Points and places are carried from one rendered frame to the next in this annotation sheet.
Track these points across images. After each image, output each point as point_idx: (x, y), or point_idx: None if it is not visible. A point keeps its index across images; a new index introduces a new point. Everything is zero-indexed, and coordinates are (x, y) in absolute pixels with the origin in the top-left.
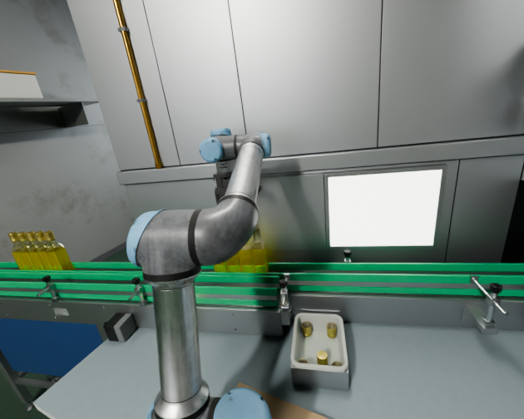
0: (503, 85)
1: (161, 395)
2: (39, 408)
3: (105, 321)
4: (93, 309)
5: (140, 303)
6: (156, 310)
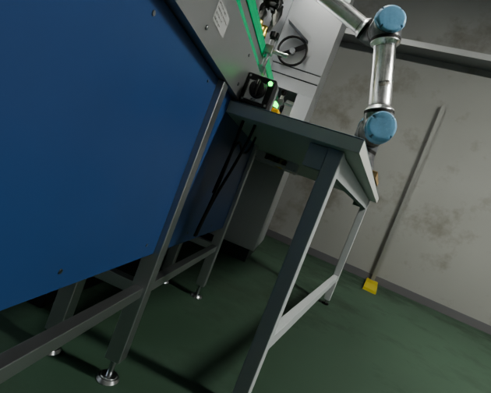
0: (277, 30)
1: (390, 103)
2: (363, 147)
3: (235, 81)
4: (242, 50)
5: (265, 69)
6: (394, 58)
